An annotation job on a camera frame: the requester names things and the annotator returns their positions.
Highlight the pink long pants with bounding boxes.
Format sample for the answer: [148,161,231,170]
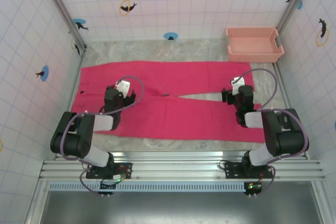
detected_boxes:
[70,60,266,144]

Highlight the pink plastic basket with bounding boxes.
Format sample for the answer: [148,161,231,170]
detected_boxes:
[225,26,285,63]

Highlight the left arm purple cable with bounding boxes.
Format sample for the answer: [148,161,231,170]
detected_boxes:
[60,76,145,197]

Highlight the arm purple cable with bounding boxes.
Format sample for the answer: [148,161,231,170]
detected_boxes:
[232,68,310,196]
[60,76,145,197]

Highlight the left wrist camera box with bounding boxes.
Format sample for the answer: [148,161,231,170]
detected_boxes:
[116,79,132,97]

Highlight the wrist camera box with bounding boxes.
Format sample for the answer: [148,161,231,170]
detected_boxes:
[230,76,246,91]
[116,79,132,97]

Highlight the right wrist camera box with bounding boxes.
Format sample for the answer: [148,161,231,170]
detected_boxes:
[230,76,246,91]

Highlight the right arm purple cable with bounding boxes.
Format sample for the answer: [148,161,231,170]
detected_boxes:
[232,68,310,196]

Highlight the dolphin yellow ring sticker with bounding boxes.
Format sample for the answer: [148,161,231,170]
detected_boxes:
[70,37,81,56]
[316,18,329,47]
[119,0,138,16]

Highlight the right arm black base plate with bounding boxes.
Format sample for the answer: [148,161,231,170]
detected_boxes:
[225,160,274,180]

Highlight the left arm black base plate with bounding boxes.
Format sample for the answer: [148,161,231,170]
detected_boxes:
[86,161,133,180]

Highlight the aluminium mounting rail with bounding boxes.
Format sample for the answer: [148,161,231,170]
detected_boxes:
[38,151,328,183]

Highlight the slotted grey cable duct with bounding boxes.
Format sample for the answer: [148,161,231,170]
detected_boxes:
[48,182,247,192]

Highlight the aluminium frame post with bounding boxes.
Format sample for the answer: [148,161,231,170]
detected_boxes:
[277,0,316,38]
[36,0,88,54]

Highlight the aluminium frame leg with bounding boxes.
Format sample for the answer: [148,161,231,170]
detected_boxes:
[26,182,50,224]
[312,182,332,224]

